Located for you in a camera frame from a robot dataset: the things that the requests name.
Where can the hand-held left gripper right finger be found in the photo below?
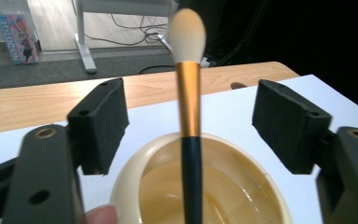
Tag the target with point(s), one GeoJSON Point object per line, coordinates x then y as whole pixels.
{"type": "Point", "coordinates": [289, 127]}

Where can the colourful cartoon packet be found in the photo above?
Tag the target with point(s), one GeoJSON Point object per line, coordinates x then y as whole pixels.
{"type": "Point", "coordinates": [18, 39]}

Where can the white table sheet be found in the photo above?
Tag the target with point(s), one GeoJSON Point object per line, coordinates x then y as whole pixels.
{"type": "Point", "coordinates": [230, 109]}

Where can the dark round table grommet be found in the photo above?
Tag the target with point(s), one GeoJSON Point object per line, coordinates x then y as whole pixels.
{"type": "Point", "coordinates": [238, 85]}

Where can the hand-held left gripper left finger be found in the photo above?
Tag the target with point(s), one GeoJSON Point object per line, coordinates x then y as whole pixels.
{"type": "Point", "coordinates": [102, 124]}

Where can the makeup brush with gold ferrule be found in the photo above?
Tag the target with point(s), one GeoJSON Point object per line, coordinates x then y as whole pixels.
{"type": "Point", "coordinates": [189, 102]}

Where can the white metal stand frame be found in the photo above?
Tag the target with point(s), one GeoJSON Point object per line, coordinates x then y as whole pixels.
{"type": "Point", "coordinates": [84, 46]}

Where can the white power strip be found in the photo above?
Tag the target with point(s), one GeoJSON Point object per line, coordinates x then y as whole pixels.
{"type": "Point", "coordinates": [205, 62]}

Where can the dark curtain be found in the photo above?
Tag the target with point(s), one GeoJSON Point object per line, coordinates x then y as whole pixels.
{"type": "Point", "coordinates": [292, 31]}

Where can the cream ceramic cup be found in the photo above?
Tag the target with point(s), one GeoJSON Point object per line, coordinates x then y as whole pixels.
{"type": "Point", "coordinates": [239, 193]}

